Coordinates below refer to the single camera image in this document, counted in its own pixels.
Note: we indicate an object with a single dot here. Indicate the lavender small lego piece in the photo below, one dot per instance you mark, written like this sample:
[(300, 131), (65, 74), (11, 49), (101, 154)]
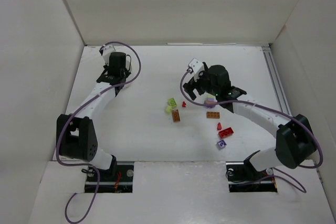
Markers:
[(221, 144)]

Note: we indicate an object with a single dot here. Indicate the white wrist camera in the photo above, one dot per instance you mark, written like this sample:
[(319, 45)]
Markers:
[(106, 51), (197, 67)]

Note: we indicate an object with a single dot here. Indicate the pale yellow-green lego piece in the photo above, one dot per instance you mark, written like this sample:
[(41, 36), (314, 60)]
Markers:
[(169, 109)]

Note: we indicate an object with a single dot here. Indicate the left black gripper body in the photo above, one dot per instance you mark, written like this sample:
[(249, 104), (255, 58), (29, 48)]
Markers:
[(126, 70)]

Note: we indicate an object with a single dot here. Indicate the orange lego brick left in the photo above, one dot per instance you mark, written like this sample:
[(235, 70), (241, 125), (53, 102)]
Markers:
[(176, 116)]

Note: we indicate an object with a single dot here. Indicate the red lego slope piece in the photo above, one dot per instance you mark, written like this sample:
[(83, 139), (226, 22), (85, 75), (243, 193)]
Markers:
[(219, 126)]

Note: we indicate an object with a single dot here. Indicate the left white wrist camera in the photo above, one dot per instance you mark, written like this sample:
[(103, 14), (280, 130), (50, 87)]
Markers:
[(106, 51)]

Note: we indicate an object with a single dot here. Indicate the red lego brick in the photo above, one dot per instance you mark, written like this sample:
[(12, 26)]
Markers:
[(225, 133)]

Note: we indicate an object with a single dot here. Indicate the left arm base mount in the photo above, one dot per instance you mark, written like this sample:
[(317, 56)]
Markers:
[(121, 182)]

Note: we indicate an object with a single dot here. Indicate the purple lego assembly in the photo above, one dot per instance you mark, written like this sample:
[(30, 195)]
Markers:
[(210, 101)]

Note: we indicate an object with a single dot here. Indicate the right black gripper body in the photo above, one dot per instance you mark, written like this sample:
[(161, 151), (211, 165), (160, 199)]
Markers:
[(196, 85)]

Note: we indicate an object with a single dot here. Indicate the lime green lego brick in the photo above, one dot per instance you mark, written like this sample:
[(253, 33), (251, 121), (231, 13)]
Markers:
[(172, 102)]

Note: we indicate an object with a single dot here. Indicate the orange lego plate right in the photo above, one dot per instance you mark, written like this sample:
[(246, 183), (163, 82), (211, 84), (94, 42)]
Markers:
[(212, 115)]

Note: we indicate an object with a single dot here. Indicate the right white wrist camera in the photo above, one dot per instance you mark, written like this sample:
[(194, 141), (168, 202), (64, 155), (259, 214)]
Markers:
[(197, 67)]

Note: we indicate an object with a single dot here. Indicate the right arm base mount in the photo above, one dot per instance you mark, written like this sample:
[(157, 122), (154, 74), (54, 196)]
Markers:
[(244, 179)]

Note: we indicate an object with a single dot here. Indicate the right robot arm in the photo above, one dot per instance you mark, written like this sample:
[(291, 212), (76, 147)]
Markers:
[(294, 139)]

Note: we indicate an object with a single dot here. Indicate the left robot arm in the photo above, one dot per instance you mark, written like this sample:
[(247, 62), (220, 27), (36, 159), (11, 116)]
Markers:
[(76, 135)]

